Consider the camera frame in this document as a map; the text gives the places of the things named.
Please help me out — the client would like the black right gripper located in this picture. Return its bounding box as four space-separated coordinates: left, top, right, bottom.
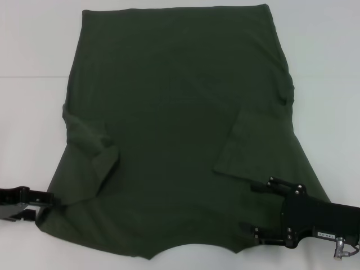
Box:
237 175 360 250

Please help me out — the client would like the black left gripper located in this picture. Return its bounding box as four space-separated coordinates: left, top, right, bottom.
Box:
0 185 56 223

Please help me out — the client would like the dark green t-shirt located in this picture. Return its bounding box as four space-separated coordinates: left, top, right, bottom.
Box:
35 4 332 258

